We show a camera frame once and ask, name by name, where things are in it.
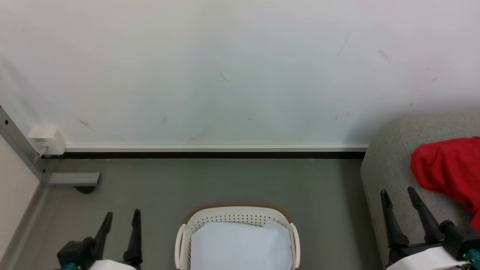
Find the grey metal partition frame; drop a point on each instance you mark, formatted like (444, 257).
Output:
(22, 150)

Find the red clothing with white stripes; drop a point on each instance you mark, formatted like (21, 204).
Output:
(450, 172)

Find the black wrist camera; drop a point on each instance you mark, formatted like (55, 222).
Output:
(75, 253)
(459, 240)

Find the white laundry basket brown rim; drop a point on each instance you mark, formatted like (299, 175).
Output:
(236, 217)

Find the grey fabric sofa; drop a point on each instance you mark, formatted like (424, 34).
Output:
(390, 168)

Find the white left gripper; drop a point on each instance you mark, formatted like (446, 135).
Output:
(112, 265)

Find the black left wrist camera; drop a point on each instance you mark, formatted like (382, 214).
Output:
(75, 253)

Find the white black baseboard strip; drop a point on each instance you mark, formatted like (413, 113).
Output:
(213, 151)

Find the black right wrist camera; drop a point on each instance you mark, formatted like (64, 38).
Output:
(459, 240)

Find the white wall outlet box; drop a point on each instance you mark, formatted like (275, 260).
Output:
(47, 140)

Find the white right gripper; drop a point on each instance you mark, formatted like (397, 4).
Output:
(420, 258)

